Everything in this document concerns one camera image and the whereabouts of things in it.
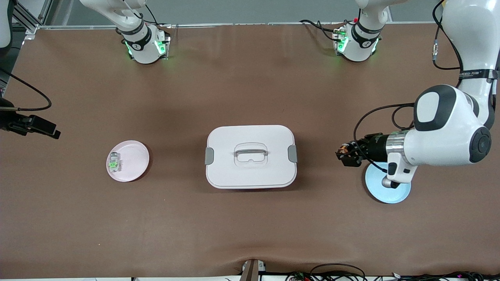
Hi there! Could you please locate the brown table cover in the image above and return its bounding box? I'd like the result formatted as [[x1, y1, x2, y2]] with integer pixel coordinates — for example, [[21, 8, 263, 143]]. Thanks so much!
[[0, 23, 500, 279]]

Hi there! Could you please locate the light blue round plate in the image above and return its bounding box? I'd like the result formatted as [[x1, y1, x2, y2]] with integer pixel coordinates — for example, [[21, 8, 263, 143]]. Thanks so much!
[[365, 162, 412, 204]]

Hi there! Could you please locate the aluminium table edge rail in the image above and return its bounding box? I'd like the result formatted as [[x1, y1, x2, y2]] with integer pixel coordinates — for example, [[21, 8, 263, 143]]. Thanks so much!
[[37, 21, 444, 30]]

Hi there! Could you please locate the aluminium frame post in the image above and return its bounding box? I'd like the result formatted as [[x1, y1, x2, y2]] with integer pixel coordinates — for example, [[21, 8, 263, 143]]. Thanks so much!
[[11, 0, 53, 39]]

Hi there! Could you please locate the black left arm base cable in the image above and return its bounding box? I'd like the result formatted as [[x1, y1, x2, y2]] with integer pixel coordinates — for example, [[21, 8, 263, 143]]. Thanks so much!
[[300, 20, 346, 41]]

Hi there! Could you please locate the black arm base cable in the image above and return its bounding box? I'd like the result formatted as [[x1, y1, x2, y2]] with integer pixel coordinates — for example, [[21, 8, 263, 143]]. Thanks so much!
[[135, 0, 172, 28], [300, 20, 346, 41]]

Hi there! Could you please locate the black cable bundle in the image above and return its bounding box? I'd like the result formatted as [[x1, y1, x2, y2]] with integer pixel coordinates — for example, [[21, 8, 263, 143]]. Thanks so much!
[[391, 270, 500, 281]]

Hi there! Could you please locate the small green-label bottle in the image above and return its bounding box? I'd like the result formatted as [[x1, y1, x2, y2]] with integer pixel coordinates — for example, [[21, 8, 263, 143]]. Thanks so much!
[[108, 152, 122, 173]]

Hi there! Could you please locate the black looped cable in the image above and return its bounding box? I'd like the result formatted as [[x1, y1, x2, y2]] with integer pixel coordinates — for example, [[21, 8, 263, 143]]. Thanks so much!
[[287, 263, 366, 281]]

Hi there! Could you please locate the pink round plate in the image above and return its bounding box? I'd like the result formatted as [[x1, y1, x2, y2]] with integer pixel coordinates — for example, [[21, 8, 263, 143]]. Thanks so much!
[[106, 140, 150, 183]]

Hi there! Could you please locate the black right arm base cable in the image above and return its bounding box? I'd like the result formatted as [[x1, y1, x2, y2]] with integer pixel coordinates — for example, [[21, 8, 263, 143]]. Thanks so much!
[[135, 0, 172, 28]]

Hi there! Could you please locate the grey metal bracket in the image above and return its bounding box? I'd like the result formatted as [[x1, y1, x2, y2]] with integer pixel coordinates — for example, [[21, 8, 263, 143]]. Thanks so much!
[[240, 259, 267, 281]]

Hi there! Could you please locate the white lidded storage box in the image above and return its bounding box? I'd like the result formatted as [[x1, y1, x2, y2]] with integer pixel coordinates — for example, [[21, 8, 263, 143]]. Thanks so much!
[[205, 125, 298, 190]]

